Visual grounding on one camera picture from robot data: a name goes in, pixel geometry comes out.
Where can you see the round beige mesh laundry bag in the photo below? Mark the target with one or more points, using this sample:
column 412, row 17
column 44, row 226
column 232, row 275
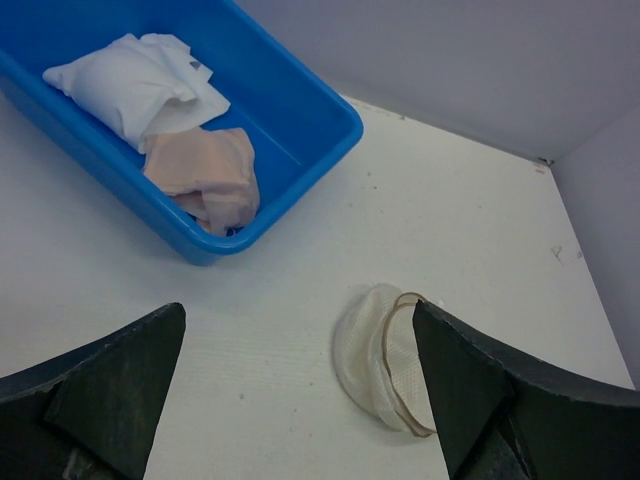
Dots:
column 376, row 361

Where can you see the pink bra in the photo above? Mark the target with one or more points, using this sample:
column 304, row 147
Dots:
column 209, row 174

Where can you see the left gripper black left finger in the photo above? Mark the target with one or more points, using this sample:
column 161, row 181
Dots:
column 93, row 412

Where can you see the blue plastic bin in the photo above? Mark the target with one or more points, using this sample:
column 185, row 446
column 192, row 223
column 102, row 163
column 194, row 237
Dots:
column 299, row 127

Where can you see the white bra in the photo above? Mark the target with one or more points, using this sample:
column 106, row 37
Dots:
column 141, row 87

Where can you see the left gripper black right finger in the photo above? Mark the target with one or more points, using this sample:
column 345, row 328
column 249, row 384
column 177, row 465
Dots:
column 501, row 413

